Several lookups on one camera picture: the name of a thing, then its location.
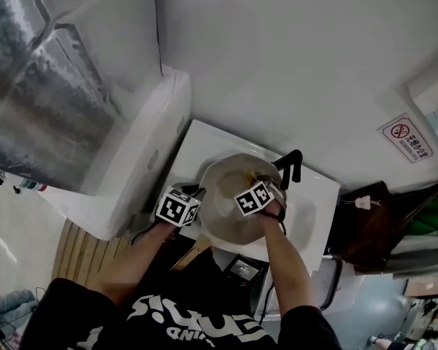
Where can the green bag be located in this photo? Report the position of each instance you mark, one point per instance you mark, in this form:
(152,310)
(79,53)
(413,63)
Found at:
(429,217)

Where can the grey metal pan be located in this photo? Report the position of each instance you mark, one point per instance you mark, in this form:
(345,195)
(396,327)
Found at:
(228,210)

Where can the black faucet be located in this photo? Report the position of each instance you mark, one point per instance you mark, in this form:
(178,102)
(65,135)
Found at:
(290,162)

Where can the silver foil duct wrap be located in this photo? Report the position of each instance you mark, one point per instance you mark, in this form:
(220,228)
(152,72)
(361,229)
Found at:
(51,86)

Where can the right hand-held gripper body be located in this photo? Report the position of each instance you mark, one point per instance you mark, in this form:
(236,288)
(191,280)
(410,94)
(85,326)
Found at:
(253,198)

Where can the black device with screen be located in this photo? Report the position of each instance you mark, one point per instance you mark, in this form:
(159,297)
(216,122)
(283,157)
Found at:
(245,269)

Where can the wooden slatted floor mat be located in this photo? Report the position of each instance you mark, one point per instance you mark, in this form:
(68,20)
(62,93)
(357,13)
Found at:
(80,253)

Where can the person's left forearm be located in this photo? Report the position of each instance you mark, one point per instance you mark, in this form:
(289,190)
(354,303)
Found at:
(135,257)

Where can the black printed t-shirt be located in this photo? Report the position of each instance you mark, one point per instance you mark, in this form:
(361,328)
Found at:
(190,315)

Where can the white bag charm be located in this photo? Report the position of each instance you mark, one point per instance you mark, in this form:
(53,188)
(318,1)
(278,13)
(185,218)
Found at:
(363,202)

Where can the person's right forearm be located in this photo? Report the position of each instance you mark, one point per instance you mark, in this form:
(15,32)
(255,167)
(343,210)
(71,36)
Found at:
(286,261)

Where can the yellow scrubbing sponge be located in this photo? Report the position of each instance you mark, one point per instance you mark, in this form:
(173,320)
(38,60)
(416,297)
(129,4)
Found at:
(252,174)

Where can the white appliance cabinet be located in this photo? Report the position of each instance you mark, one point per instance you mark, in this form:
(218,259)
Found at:
(131,166)

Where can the brown bag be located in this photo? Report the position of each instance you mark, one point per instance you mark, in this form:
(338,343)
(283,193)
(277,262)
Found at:
(372,235)

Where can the white ceramic sink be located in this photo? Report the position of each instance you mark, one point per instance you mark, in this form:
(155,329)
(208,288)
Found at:
(314,210)

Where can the red and white wall sign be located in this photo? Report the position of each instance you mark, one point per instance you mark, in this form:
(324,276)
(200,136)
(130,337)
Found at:
(405,137)

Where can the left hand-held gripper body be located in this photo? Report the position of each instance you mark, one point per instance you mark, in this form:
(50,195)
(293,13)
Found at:
(175,207)

